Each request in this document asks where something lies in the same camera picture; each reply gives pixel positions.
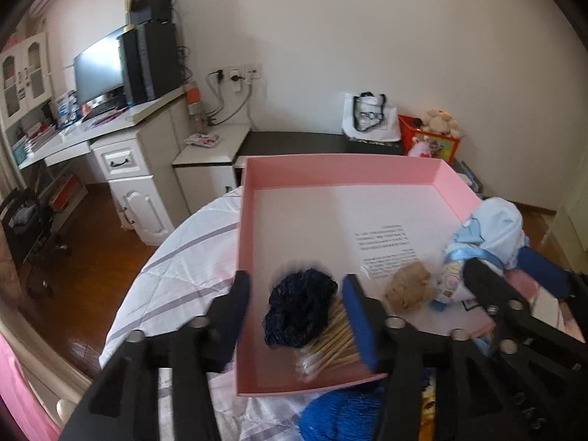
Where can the pink bed cover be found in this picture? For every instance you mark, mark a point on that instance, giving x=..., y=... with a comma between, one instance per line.
x=18, y=399

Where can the white wall outlets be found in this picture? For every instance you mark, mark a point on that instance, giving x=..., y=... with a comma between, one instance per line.
x=239, y=73

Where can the blue and white box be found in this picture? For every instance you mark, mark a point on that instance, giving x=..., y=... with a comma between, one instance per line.
x=64, y=108

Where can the white low cabinet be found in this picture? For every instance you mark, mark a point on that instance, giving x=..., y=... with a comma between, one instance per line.
x=206, y=179

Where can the white tote bag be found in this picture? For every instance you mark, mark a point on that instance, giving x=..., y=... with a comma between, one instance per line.
x=367, y=119

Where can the orange bottle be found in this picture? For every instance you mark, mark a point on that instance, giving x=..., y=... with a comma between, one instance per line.
x=193, y=96

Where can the red toy box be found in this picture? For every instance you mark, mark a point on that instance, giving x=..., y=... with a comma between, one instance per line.
x=443, y=147

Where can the pink cardboard box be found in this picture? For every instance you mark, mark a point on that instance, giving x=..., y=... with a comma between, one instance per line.
x=321, y=179

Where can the black computer tower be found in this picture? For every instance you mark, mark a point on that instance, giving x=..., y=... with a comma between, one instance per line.
x=151, y=62

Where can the white desk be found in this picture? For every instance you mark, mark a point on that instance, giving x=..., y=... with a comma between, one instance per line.
x=151, y=183

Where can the white glass-door cabinet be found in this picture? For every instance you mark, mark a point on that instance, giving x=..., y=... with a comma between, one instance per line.
x=25, y=73

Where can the pink stationery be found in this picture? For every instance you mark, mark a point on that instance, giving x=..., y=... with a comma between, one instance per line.
x=108, y=119

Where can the black office chair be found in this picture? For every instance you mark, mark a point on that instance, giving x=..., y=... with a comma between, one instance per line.
x=27, y=234

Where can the blue crocheted toy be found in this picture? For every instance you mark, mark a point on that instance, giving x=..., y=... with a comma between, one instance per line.
x=340, y=415

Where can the pink plush toy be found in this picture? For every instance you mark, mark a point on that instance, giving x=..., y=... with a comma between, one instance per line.
x=419, y=147

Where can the black low bench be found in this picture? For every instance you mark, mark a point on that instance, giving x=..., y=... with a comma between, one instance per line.
x=294, y=142

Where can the light blue plush doll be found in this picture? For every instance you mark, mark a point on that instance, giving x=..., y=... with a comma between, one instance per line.
x=496, y=225

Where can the beige scrunchie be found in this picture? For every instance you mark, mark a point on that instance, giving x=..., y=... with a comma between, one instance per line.
x=409, y=285

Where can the black keyboard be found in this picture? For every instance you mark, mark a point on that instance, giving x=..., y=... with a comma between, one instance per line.
x=103, y=109

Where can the black speaker box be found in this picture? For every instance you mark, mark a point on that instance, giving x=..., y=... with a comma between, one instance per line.
x=149, y=4

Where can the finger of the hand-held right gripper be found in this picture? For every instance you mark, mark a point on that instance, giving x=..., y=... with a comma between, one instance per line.
x=542, y=273
x=491, y=289

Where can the black computer monitor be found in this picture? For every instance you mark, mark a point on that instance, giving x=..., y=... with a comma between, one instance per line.
x=99, y=69

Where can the navy blue scrunchie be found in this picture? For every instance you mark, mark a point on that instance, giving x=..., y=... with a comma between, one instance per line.
x=294, y=308

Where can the cream plush toy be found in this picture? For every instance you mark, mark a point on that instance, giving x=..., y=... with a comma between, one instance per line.
x=441, y=121

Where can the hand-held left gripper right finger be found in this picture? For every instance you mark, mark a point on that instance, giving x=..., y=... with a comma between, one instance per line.
x=358, y=321

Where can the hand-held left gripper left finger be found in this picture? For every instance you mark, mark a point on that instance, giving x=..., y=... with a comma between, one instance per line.
x=229, y=321

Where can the small patterned cloth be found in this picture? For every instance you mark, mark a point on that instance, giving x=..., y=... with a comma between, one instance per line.
x=202, y=139

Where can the stack of books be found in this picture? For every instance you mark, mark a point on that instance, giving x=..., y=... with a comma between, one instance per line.
x=34, y=140

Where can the pack of cotton swabs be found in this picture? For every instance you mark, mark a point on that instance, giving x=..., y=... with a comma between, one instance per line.
x=330, y=344

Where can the cream bed frame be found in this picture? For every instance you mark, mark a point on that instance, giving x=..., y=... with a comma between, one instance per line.
x=46, y=386

